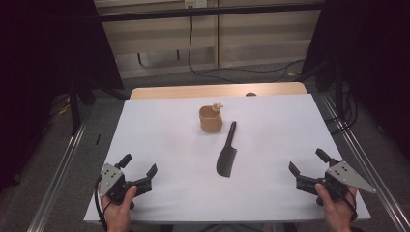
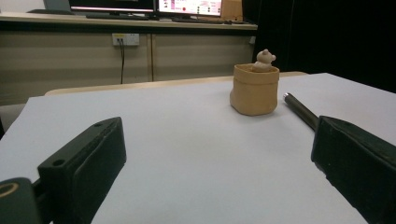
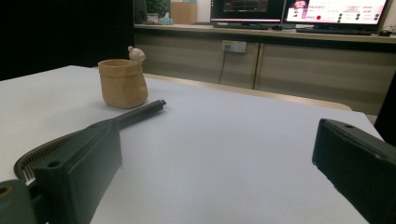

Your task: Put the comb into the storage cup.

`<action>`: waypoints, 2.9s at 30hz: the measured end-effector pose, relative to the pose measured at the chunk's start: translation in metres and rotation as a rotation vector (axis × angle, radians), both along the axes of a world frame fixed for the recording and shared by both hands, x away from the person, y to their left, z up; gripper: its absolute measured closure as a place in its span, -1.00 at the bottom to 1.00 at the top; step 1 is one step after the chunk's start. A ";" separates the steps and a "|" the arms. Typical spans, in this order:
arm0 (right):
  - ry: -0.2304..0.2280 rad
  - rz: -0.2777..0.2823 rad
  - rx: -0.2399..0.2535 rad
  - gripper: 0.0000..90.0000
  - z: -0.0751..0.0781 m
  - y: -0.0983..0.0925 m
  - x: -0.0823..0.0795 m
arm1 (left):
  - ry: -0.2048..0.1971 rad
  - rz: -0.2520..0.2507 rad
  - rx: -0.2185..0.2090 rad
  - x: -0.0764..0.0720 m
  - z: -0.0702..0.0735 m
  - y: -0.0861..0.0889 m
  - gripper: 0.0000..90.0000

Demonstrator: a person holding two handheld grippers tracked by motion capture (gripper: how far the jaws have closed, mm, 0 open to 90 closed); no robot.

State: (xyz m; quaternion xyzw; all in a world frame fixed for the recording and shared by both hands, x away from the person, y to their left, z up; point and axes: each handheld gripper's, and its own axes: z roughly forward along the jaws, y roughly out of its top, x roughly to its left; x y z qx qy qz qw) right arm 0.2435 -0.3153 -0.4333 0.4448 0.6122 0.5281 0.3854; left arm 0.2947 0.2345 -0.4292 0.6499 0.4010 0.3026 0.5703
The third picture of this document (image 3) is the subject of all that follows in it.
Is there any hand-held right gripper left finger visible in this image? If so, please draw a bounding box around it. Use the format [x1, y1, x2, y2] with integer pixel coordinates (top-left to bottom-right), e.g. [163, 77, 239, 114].
[31, 118, 123, 224]

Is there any black box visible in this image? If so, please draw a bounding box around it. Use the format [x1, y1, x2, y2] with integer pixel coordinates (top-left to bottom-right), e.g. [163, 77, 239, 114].
[134, 0, 148, 24]

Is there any black keyboard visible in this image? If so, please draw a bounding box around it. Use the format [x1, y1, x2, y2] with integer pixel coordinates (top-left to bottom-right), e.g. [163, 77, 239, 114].
[295, 27, 375, 36]
[213, 22, 275, 31]

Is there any brown cardboard box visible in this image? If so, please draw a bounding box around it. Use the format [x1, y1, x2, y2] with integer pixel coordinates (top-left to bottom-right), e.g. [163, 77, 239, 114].
[169, 1, 198, 25]

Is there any computer monitor with pink screen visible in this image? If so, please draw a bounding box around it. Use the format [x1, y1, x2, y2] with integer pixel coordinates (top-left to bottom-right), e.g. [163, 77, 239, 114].
[281, 0, 394, 28]

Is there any black power cable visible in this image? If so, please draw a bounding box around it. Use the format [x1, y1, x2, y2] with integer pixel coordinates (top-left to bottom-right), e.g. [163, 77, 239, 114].
[218, 46, 230, 85]

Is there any beige cabinet with countertop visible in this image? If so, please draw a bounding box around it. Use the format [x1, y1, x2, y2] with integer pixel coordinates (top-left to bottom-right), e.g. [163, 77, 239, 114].
[134, 23, 396, 116]

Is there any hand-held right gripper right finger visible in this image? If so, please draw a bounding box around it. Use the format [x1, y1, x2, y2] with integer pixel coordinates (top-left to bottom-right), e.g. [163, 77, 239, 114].
[312, 118, 396, 224]

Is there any green potted plant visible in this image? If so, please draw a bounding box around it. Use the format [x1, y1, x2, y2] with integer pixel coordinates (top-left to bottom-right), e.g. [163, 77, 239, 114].
[145, 0, 171, 24]

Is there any tan cup with bear figure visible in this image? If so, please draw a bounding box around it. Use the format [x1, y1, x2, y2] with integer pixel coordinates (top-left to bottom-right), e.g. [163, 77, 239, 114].
[97, 46, 149, 110]

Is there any computer monitor with dark screen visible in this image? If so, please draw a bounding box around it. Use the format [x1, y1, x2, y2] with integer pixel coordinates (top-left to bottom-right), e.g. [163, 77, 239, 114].
[209, 0, 286, 24]

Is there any white wall outlet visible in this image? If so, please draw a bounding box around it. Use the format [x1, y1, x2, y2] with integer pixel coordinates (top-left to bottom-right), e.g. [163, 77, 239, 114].
[221, 39, 248, 54]

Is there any black curtain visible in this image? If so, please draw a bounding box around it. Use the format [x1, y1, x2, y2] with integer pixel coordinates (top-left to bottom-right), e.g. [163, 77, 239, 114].
[373, 70, 396, 147]

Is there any tissue box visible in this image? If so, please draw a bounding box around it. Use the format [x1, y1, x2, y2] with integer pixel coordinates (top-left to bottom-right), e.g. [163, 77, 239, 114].
[158, 12, 174, 26]

